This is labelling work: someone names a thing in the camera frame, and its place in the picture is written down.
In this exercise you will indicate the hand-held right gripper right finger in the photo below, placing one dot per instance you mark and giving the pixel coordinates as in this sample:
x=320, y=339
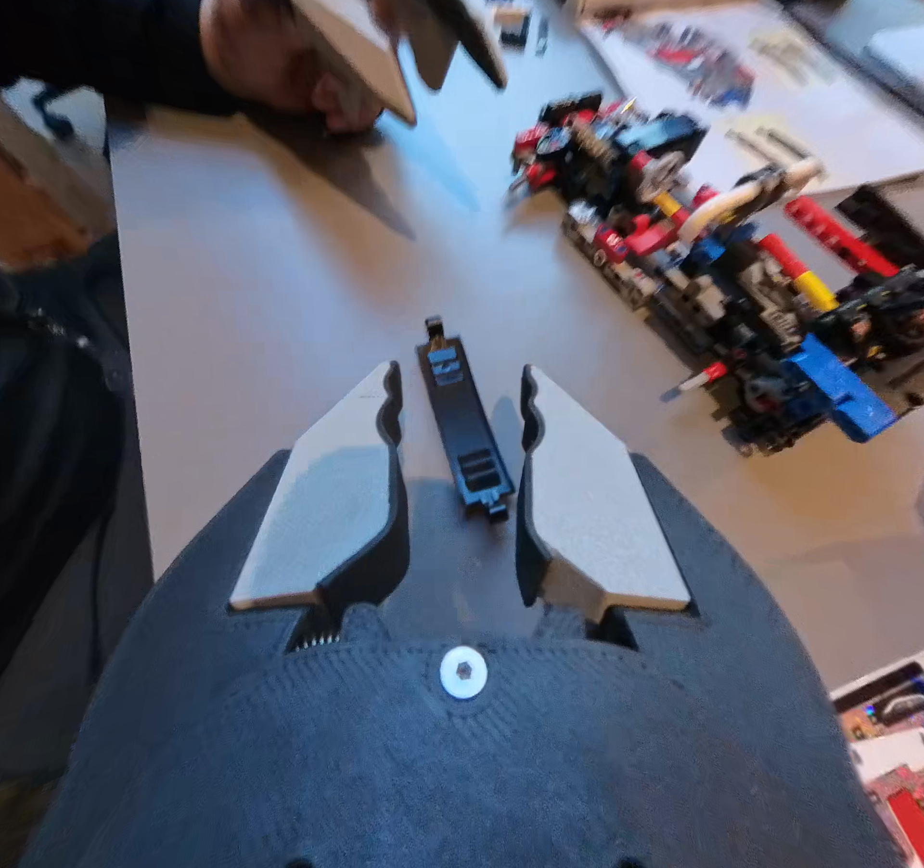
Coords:
x=606, y=514

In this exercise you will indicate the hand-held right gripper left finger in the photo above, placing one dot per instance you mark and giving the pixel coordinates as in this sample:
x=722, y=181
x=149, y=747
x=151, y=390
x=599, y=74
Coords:
x=325, y=500

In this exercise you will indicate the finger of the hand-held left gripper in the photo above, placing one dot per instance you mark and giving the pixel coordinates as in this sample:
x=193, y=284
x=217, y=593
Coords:
x=339, y=16
x=447, y=9

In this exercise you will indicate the red striped black curved panel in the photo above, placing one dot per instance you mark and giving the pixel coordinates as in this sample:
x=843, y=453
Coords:
x=462, y=420

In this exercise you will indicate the toy brick car model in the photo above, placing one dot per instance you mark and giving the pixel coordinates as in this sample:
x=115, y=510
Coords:
x=823, y=377

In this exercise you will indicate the person's left forearm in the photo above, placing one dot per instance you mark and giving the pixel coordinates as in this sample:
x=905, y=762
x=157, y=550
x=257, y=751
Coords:
x=86, y=9

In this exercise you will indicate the person's left hand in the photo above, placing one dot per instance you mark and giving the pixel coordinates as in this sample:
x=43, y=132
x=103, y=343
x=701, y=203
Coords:
x=274, y=59

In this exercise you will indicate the person's black clothing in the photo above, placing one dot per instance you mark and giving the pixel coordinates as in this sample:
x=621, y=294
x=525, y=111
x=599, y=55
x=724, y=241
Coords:
x=50, y=449

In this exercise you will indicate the holographic sticker sheet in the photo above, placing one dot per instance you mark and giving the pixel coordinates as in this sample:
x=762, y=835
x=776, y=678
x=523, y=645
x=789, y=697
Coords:
x=888, y=774

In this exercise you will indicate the instruction booklet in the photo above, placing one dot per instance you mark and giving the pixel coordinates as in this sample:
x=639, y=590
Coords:
x=852, y=132

